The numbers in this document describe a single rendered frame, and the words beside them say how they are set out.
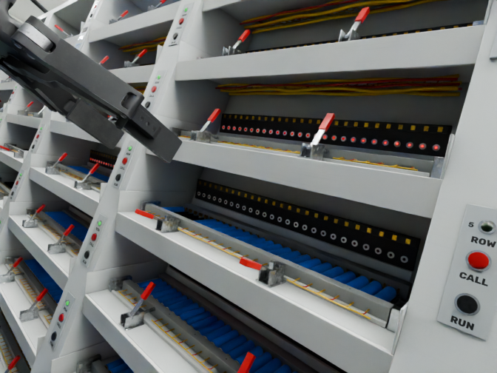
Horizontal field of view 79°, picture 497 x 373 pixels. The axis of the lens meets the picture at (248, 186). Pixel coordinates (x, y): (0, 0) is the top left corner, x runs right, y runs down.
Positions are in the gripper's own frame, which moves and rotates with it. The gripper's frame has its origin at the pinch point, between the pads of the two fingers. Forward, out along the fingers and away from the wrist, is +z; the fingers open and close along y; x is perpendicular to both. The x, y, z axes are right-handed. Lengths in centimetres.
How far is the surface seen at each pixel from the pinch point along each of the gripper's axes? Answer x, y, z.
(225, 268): -8.7, 5.6, 20.6
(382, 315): -5.1, 27.3, 25.0
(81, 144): 9, -100, 31
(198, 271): -11.2, -0.3, 21.8
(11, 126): 5, -170, 22
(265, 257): -4.4, 8.8, 24.6
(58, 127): 8, -91, 18
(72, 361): -42, -30, 31
